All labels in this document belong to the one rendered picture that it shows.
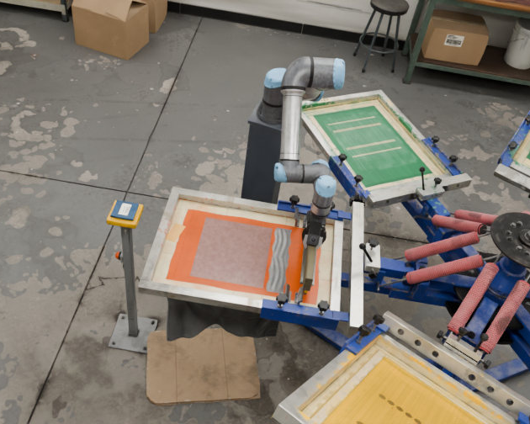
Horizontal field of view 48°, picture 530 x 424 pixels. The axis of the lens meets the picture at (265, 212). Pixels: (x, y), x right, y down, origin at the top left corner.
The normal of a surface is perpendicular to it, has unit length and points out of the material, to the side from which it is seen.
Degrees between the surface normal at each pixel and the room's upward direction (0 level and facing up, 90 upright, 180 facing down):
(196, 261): 0
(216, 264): 0
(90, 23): 90
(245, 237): 0
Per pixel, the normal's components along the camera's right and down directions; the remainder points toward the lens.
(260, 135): -0.31, 0.65
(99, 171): 0.11, -0.70
